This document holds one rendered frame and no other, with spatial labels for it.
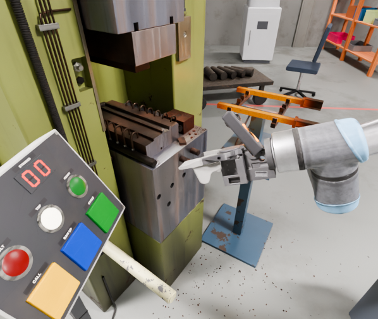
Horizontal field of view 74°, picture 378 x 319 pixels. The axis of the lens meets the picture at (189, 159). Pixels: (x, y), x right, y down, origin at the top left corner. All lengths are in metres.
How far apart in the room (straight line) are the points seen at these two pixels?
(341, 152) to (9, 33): 0.78
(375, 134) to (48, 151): 0.76
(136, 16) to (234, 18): 6.52
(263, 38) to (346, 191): 5.25
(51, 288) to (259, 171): 0.47
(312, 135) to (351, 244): 1.64
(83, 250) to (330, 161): 0.55
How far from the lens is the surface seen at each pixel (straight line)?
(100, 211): 0.67
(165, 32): 0.91
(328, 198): 0.63
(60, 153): 0.66
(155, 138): 0.98
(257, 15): 5.66
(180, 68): 1.24
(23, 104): 0.82
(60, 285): 0.60
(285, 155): 0.54
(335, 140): 0.54
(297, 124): 1.15
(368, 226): 2.33
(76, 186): 0.65
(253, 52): 5.77
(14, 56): 0.79
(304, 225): 2.11
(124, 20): 0.79
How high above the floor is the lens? 1.49
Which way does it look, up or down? 36 degrees down
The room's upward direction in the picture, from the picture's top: straight up
